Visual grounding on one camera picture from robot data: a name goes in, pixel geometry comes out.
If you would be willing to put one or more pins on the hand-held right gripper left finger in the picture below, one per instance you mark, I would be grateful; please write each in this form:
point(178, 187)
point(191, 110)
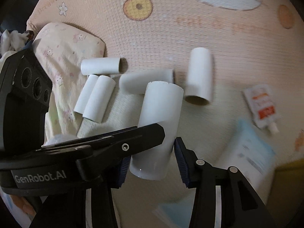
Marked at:
point(123, 171)

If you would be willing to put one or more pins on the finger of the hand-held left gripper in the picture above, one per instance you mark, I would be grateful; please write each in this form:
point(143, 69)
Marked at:
point(95, 138)
point(142, 137)

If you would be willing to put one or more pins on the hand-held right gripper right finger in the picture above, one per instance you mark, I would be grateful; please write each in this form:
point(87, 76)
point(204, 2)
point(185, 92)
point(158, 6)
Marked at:
point(181, 163)

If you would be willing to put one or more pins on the single white paper tube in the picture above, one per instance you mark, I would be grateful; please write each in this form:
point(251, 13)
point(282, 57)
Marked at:
point(161, 109)

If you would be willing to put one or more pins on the pile of white paper tubes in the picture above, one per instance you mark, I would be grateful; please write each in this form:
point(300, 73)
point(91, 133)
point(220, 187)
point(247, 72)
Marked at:
point(102, 66)

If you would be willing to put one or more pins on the cardboard box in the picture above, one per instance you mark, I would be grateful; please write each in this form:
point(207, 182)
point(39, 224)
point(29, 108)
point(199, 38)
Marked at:
point(289, 180)

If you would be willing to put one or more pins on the light blue flat packet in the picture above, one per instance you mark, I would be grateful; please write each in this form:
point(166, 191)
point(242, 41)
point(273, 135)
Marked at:
point(173, 210)

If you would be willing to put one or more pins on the cream printed pillow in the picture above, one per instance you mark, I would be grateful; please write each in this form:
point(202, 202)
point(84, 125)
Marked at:
point(61, 59)

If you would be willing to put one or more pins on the white crumpled cloth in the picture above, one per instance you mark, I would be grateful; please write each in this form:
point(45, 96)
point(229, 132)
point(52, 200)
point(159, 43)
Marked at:
point(11, 38)

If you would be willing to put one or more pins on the white red spout pouch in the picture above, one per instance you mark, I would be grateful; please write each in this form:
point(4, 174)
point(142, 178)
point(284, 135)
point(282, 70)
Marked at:
point(261, 104)

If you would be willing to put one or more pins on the pink cat printed blanket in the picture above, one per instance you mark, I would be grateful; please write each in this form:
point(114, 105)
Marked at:
point(166, 40)

